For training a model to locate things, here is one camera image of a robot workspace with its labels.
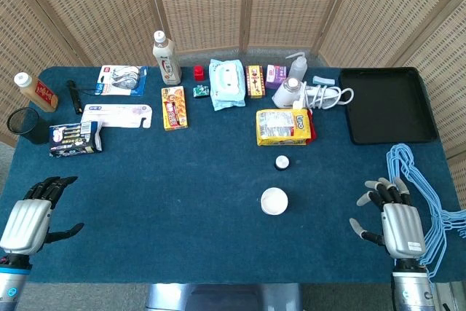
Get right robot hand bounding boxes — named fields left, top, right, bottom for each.
left=349, top=177, right=427, bottom=263

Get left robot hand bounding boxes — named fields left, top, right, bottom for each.
left=0, top=176, right=85, bottom=256

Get white paper cup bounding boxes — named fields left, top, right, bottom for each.
left=260, top=186, right=289, bottom=216

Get black mesh pen holder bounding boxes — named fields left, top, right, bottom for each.
left=6, top=106, right=50, bottom=146

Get dark printed product pack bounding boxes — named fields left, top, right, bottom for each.
left=49, top=120, right=104, bottom=157

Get black plastic tray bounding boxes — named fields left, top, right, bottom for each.
left=338, top=66, right=439, bottom=145

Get brown drink bottle red label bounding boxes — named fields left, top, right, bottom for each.
left=13, top=72, right=59, bottom=113

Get white toothbrush package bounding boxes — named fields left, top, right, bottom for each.
left=80, top=103, right=154, bottom=129

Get blue felt table cloth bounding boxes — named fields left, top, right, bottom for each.
left=0, top=66, right=466, bottom=285

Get yellow snack bag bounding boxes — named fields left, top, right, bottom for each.
left=256, top=108, right=317, bottom=146

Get blue packaged earphones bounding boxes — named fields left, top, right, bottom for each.
left=95, top=65, right=149, bottom=97

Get yellow and red snack box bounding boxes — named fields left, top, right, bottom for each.
left=161, top=85, right=189, bottom=131

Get clear plastic squeeze bottle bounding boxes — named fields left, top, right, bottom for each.
left=285, top=52, right=309, bottom=82

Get grey blue robot torso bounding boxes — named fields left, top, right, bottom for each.
left=145, top=283, right=303, bottom=311

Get purple and white box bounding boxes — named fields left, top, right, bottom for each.
left=264, top=64, right=288, bottom=90

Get red and yellow tall box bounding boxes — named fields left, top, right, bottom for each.
left=245, top=65, right=264, bottom=99

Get milk tea bottle white cap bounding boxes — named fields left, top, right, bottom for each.
left=151, top=30, right=183, bottom=85

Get light blue wet wipes pack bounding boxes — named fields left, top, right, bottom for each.
left=208, top=58, right=247, bottom=112

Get light blue wire hangers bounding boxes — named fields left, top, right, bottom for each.
left=385, top=142, right=466, bottom=281

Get black stick with lanyard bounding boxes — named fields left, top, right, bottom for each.
left=66, top=79, right=85, bottom=115

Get white hair dryer with cord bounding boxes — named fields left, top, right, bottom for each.
left=272, top=76, right=355, bottom=111

